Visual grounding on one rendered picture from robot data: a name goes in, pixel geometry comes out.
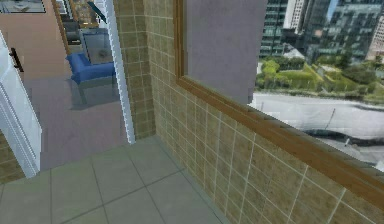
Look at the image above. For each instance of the blue armchair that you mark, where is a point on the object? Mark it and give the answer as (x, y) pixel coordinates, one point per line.
(89, 71)

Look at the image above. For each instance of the wooden framed window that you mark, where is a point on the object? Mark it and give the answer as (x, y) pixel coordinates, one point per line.
(300, 83)

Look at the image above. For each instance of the white room door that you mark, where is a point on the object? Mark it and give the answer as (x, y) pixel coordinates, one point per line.
(18, 116)

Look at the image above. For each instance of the framed wall picture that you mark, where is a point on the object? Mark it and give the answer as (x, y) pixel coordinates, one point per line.
(22, 5)

